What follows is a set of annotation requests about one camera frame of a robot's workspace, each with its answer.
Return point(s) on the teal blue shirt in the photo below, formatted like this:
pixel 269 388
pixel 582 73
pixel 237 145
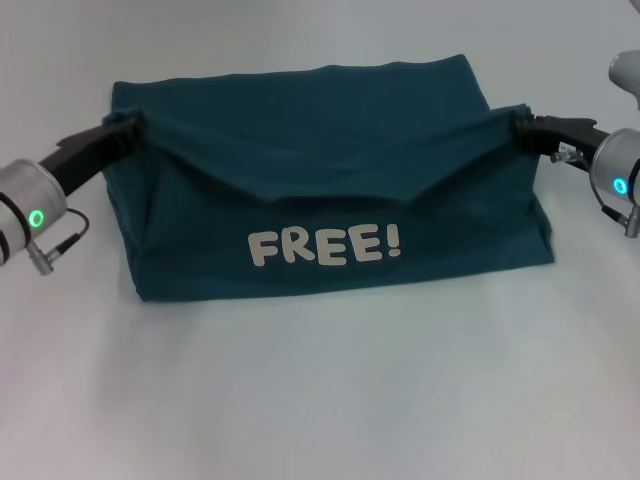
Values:
pixel 325 200

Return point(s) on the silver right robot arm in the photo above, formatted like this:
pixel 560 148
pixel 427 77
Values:
pixel 617 165

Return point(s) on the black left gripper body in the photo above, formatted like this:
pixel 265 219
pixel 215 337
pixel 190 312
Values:
pixel 85 152

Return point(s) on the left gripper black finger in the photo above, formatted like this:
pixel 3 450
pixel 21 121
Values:
pixel 127 135

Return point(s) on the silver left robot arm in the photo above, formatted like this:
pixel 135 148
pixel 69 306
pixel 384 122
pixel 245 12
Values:
pixel 27 210

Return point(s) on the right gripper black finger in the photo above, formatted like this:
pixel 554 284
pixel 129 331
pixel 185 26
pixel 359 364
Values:
pixel 527 132

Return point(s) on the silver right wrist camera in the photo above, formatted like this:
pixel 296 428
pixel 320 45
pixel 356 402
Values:
pixel 626 75

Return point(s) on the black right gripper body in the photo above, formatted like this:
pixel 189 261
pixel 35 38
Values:
pixel 567 135

